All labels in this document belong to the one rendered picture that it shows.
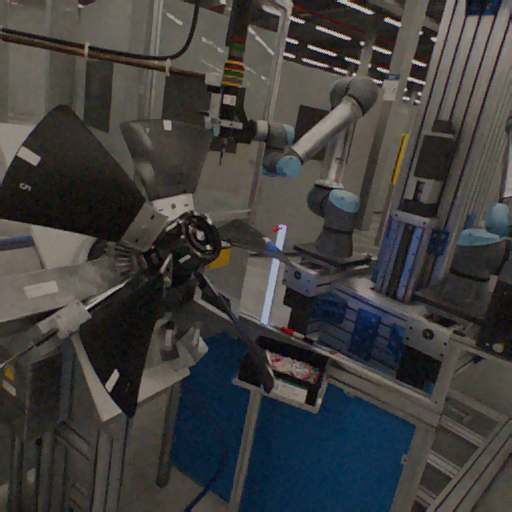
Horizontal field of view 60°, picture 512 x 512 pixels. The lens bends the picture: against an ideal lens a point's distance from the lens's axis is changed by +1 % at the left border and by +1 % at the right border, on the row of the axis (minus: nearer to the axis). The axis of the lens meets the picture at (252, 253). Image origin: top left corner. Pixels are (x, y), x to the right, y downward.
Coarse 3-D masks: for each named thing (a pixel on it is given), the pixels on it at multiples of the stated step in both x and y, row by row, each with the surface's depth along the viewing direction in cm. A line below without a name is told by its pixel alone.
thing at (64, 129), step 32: (64, 128) 77; (64, 160) 77; (96, 160) 81; (0, 192) 72; (64, 192) 78; (96, 192) 81; (128, 192) 85; (32, 224) 77; (64, 224) 80; (96, 224) 83; (128, 224) 87
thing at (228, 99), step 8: (224, 88) 92; (232, 88) 92; (224, 96) 92; (232, 96) 92; (224, 104) 93; (232, 104) 93; (224, 112) 93; (232, 112) 93; (224, 120) 94; (232, 120) 94; (224, 128) 94; (232, 128) 95; (224, 136) 95
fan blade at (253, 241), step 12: (228, 228) 117; (240, 228) 121; (252, 228) 125; (228, 240) 104; (240, 240) 109; (252, 240) 113; (264, 240) 120; (264, 252) 110; (276, 252) 116; (288, 264) 116
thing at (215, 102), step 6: (210, 78) 91; (216, 78) 91; (210, 84) 91; (216, 84) 92; (210, 90) 91; (216, 90) 91; (222, 90) 95; (216, 96) 92; (210, 102) 93; (216, 102) 93; (210, 108) 93; (216, 108) 93; (210, 114) 93; (216, 114) 93; (210, 120) 94; (216, 120) 92; (222, 120) 92; (228, 126) 92; (234, 126) 93; (240, 126) 94
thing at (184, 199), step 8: (160, 200) 99; (168, 200) 99; (176, 200) 99; (184, 200) 99; (192, 200) 98; (160, 208) 98; (168, 208) 98; (176, 208) 98; (184, 208) 98; (192, 208) 97; (168, 216) 97; (176, 216) 97
